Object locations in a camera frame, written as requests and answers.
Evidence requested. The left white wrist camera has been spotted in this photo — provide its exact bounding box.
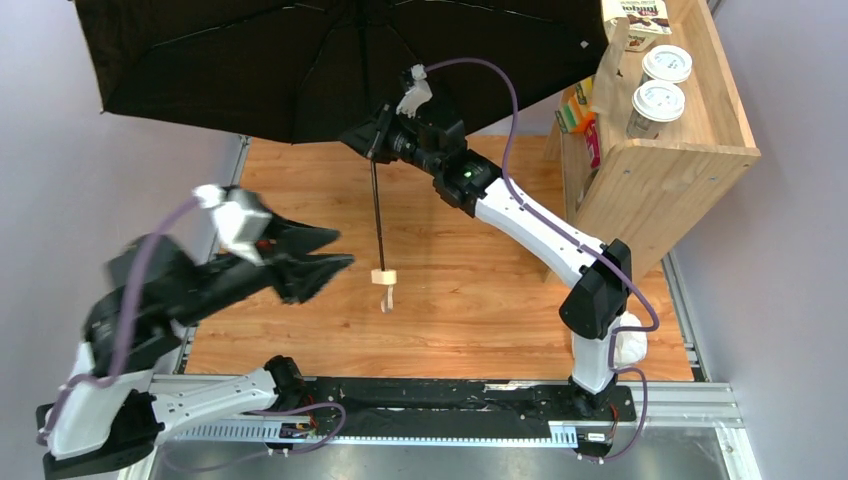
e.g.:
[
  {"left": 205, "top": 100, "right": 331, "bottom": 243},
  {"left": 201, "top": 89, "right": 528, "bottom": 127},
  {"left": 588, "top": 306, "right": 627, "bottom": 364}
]
[{"left": 192, "top": 184, "right": 272, "bottom": 266}]

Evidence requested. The wooden shelf unit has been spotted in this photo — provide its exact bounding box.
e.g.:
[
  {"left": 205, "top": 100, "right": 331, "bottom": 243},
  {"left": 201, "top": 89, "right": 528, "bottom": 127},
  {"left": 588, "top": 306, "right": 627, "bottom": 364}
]
[{"left": 543, "top": 1, "right": 761, "bottom": 280}]

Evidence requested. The yellow green item on shelf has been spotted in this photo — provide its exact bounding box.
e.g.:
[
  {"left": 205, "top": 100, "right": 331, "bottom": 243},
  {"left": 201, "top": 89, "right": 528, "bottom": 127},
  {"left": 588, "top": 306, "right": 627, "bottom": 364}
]
[{"left": 575, "top": 75, "right": 595, "bottom": 107}]

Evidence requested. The black and beige folding umbrella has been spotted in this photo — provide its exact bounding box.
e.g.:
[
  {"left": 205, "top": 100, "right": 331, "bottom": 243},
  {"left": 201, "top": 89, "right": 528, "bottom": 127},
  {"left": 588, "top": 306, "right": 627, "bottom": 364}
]
[{"left": 71, "top": 0, "right": 611, "bottom": 315}]

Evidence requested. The white lidded cup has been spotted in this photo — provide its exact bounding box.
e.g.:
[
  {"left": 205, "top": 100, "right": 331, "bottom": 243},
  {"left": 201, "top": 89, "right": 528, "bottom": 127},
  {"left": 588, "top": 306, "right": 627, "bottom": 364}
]
[
  {"left": 625, "top": 80, "right": 686, "bottom": 139},
  {"left": 639, "top": 44, "right": 693, "bottom": 85}
]

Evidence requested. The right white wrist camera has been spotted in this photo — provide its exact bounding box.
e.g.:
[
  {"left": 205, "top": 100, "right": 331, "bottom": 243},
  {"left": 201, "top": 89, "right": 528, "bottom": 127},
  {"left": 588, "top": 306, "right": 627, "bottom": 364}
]
[{"left": 396, "top": 64, "right": 433, "bottom": 118}]

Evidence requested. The crumpled white plastic bag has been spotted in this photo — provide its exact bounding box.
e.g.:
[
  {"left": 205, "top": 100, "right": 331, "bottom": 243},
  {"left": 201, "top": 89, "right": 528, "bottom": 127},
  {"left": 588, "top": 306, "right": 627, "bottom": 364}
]
[{"left": 570, "top": 311, "right": 647, "bottom": 369}]

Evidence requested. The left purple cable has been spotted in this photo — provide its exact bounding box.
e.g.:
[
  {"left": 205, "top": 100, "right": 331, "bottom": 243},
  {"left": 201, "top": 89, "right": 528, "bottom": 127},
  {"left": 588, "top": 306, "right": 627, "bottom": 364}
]
[{"left": 36, "top": 197, "right": 346, "bottom": 458}]

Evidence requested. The near white lidded cup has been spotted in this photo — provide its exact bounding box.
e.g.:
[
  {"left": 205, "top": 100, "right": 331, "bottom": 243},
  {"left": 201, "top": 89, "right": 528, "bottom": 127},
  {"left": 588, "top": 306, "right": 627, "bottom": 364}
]
[{"left": 625, "top": 80, "right": 686, "bottom": 139}]

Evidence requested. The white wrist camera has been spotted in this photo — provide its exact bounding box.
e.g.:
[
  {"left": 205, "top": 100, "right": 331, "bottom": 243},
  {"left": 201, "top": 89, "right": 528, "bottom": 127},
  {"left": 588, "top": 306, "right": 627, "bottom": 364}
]
[
  {"left": 396, "top": 64, "right": 433, "bottom": 118},
  {"left": 192, "top": 184, "right": 272, "bottom": 266}
]

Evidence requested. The purple cable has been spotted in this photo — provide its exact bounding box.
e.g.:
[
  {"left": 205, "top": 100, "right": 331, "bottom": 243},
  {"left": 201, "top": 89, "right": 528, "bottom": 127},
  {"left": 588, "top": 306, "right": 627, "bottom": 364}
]
[
  {"left": 423, "top": 57, "right": 661, "bottom": 463},
  {"left": 36, "top": 197, "right": 346, "bottom": 458}
]

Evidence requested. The far white lidded cup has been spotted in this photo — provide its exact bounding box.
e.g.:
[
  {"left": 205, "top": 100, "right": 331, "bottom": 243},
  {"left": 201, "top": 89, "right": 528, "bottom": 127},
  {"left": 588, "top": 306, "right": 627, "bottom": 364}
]
[{"left": 639, "top": 44, "right": 693, "bottom": 85}]

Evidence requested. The green orange sponge pack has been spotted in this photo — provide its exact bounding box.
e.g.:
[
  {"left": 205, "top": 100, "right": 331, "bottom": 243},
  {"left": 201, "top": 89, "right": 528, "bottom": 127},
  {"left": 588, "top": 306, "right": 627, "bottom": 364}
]
[{"left": 555, "top": 93, "right": 596, "bottom": 133}]

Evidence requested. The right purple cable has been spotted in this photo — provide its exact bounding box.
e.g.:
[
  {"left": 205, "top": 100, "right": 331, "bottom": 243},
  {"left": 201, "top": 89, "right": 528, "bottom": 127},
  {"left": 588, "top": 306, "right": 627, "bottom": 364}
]
[{"left": 423, "top": 57, "right": 661, "bottom": 463}]

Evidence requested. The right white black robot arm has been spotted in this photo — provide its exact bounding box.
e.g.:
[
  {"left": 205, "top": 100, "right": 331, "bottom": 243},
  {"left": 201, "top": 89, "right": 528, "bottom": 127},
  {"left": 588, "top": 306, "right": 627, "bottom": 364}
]
[{"left": 363, "top": 103, "right": 633, "bottom": 414}]

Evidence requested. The pink package on shelf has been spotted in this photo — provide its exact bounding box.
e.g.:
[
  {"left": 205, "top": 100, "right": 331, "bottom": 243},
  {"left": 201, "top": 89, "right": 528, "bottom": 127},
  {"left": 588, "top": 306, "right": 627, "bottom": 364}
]
[{"left": 583, "top": 118, "right": 602, "bottom": 170}]

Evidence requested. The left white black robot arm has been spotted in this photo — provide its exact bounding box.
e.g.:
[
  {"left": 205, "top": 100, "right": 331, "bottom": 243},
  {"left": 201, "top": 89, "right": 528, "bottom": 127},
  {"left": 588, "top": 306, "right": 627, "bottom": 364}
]
[{"left": 36, "top": 203, "right": 354, "bottom": 479}]

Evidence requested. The Chobani yogurt cup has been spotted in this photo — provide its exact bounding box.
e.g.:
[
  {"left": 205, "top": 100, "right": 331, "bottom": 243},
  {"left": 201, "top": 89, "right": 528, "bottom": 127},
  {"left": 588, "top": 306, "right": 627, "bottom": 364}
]
[{"left": 601, "top": 0, "right": 672, "bottom": 52}]

